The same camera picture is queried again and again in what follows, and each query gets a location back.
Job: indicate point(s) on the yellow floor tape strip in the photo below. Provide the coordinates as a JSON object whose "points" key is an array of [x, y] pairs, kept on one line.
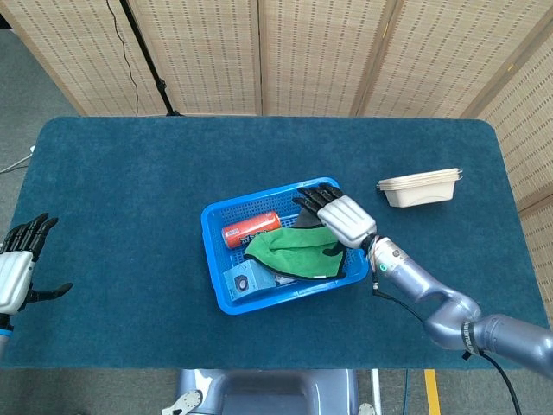
{"points": [[432, 391]]}

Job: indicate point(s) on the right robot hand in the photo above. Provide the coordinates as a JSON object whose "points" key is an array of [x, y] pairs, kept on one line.
{"points": [[345, 222]]}

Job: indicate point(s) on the white floor strip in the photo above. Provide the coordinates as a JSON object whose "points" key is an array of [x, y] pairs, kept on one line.
{"points": [[376, 389]]}

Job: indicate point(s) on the red soda can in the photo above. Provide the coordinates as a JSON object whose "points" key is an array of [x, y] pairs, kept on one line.
{"points": [[250, 229]]}

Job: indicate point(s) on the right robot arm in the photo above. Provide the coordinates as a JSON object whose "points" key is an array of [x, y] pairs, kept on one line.
{"points": [[432, 289]]}

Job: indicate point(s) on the beige plastic food container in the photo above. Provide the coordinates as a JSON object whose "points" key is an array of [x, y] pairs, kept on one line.
{"points": [[419, 194]]}

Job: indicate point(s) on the green microfiber cloth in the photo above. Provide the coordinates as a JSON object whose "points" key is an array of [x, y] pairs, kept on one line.
{"points": [[294, 255]]}

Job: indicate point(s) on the teal table carpet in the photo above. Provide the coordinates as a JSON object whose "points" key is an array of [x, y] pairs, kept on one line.
{"points": [[129, 173]]}

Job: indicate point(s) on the small light blue box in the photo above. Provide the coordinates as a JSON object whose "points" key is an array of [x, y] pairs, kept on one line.
{"points": [[250, 276]]}

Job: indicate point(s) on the blue plastic basket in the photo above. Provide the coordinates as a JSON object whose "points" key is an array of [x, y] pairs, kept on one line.
{"points": [[211, 242]]}

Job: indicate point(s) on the grey robot torso base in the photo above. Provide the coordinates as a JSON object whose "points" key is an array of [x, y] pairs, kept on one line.
{"points": [[268, 393]]}

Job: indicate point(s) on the black tripod stand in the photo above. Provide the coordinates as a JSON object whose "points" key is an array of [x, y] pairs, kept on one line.
{"points": [[149, 65]]}

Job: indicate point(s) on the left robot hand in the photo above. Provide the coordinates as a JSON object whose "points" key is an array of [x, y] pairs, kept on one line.
{"points": [[13, 272]]}

